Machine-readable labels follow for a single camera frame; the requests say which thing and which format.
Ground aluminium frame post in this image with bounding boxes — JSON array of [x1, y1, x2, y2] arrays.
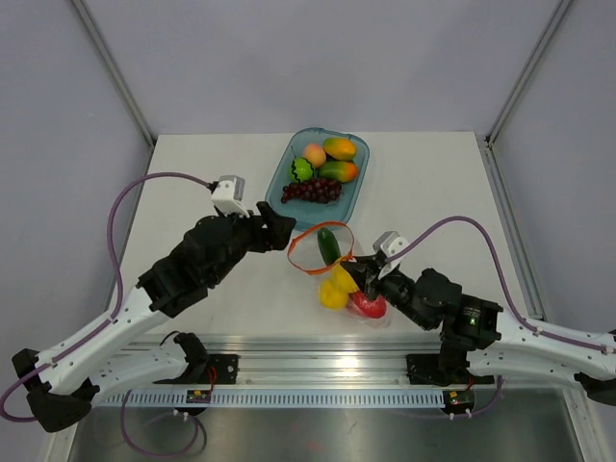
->
[[67, 0, 156, 151], [484, 0, 577, 148]]

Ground red apple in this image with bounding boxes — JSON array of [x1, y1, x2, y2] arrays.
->
[[350, 292, 387, 320]]

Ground right aluminium frame post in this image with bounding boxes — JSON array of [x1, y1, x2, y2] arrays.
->
[[484, 0, 577, 148]]

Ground left control board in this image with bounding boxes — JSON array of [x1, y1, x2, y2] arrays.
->
[[186, 390, 212, 404]]

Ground orange yellow mango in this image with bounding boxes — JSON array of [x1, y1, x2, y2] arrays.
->
[[322, 138, 357, 162]]

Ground yellow lemon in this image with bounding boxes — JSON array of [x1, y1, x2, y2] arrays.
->
[[331, 265, 360, 294], [319, 280, 348, 310]]

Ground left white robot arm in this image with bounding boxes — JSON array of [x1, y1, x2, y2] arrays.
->
[[12, 201, 296, 433]]

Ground aluminium mounting rail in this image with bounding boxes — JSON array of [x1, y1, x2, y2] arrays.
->
[[113, 334, 530, 386]]

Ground green cucumber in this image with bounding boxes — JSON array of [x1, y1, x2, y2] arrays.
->
[[317, 227, 342, 266]]

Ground clear zip top bag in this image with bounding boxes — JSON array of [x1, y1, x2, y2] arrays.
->
[[287, 220, 391, 328]]

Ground dark grapes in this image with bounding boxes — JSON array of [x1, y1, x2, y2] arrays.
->
[[280, 178, 343, 204]]

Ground yellow lemon front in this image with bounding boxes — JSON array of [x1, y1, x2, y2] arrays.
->
[[319, 280, 348, 310]]

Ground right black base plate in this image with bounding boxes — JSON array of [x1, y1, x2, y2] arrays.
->
[[405, 353, 496, 387]]

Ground teal plastic fruit basket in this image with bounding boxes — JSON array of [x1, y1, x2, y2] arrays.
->
[[266, 127, 370, 231]]

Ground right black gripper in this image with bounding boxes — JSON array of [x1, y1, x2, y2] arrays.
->
[[342, 252, 433, 330]]

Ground right control board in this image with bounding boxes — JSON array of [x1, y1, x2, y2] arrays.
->
[[442, 389, 475, 418]]

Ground left aluminium frame post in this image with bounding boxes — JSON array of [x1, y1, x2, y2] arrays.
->
[[67, 0, 156, 151]]

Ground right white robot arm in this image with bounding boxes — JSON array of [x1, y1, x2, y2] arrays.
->
[[342, 256, 615, 405]]

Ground control board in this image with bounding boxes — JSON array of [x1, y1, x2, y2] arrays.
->
[[442, 389, 475, 418], [186, 390, 212, 404]]

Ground orange fruit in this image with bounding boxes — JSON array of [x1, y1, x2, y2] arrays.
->
[[318, 161, 360, 184]]

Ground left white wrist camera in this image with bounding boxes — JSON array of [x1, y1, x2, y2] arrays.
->
[[208, 175, 249, 218]]

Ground pale peach top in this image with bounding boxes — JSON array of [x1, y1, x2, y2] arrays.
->
[[302, 143, 327, 168]]

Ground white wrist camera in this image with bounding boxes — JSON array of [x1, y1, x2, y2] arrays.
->
[[372, 231, 409, 279], [208, 175, 249, 218]]

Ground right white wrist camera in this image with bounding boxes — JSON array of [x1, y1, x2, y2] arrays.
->
[[372, 231, 409, 279]]

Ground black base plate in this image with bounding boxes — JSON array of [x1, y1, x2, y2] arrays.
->
[[405, 353, 496, 387], [155, 353, 240, 385]]

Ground white slotted cable duct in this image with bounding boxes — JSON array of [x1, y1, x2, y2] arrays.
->
[[103, 388, 444, 409]]

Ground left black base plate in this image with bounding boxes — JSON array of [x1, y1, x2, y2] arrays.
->
[[155, 353, 240, 385]]

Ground green lime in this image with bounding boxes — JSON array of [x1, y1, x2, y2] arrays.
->
[[289, 158, 317, 183]]

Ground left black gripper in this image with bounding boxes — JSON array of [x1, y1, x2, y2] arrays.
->
[[209, 202, 295, 287]]

